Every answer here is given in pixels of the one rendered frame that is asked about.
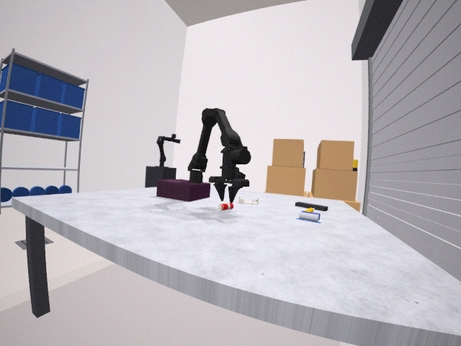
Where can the red and white striped cylinder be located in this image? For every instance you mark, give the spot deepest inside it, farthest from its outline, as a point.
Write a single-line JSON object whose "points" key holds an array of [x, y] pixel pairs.
{"points": [[227, 206]]}

